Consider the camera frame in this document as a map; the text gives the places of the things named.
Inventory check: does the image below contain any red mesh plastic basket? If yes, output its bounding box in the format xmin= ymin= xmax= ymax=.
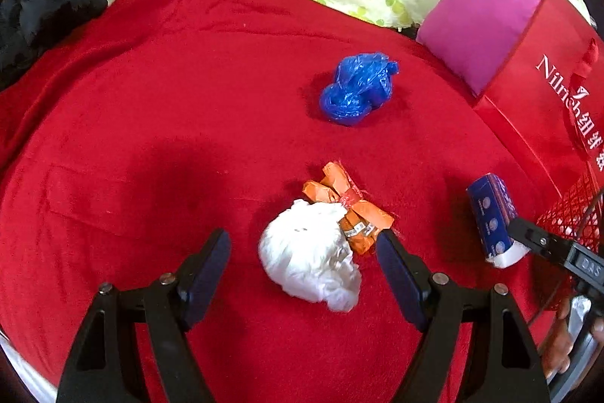
xmin=535 ymin=169 xmax=604 ymax=319

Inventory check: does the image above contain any white paper wad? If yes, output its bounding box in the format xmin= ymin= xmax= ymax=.
xmin=258 ymin=198 xmax=362 ymax=314

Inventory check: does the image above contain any blue packet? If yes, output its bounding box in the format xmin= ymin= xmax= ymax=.
xmin=466 ymin=173 xmax=529 ymax=269

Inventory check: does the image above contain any pink pillow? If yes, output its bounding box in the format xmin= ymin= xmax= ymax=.
xmin=415 ymin=0 xmax=543 ymax=97

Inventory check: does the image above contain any person's right hand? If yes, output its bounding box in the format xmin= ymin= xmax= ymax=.
xmin=542 ymin=299 xmax=596 ymax=381

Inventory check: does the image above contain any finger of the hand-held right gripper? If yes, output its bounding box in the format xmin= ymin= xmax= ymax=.
xmin=507 ymin=216 xmax=573 ymax=266

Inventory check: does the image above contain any orange and white box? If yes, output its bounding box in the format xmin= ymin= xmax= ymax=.
xmin=302 ymin=162 xmax=394 ymax=255

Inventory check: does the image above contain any red paper gift bag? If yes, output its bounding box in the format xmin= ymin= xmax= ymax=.
xmin=473 ymin=0 xmax=604 ymax=201

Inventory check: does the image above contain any blue plastic bag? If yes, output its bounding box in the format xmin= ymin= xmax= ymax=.
xmin=318 ymin=52 xmax=399 ymax=126

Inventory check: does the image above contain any black padded jacket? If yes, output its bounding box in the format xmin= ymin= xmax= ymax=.
xmin=0 ymin=0 xmax=109 ymax=90

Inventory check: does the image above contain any red blanket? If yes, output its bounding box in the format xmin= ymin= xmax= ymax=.
xmin=0 ymin=0 xmax=590 ymax=403

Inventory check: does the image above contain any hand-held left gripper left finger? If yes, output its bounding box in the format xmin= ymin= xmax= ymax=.
xmin=55 ymin=228 xmax=233 ymax=403

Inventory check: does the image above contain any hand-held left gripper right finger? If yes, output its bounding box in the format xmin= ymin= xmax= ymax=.
xmin=375 ymin=230 xmax=553 ymax=403

